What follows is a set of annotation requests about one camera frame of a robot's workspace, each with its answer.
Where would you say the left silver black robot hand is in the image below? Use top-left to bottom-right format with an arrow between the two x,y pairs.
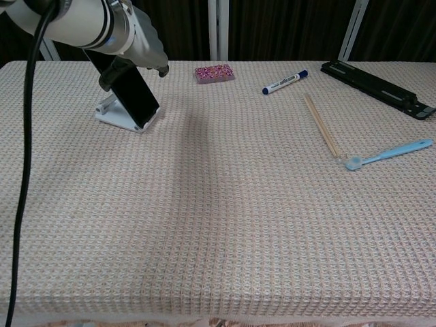
98,5 -> 170,92

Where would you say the black smartphone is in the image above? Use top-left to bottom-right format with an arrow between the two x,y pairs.
82,48 -> 161,127

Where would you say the white folding phone stand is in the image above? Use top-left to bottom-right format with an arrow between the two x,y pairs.
94,93 -> 161,134

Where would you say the black folding laptop stand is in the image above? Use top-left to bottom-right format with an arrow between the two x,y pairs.
320,60 -> 436,120

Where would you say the pink patterned small box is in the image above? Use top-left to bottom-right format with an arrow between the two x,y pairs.
194,64 -> 236,84

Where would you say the white marker with blue cap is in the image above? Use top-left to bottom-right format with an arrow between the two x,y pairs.
261,69 -> 309,96

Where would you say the wooden chopstick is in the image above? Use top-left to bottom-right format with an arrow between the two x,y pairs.
306,94 -> 343,157
304,95 -> 340,159

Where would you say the beige woven tablecloth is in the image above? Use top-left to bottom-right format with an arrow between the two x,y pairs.
0,60 -> 436,324

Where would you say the light blue toothbrush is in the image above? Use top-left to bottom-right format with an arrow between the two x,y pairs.
344,138 -> 434,172

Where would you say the white metal frame post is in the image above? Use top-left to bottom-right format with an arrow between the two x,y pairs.
39,37 -> 61,62
208,0 -> 230,61
339,0 -> 371,62

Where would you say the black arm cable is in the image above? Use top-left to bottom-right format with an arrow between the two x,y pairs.
5,0 -> 57,327

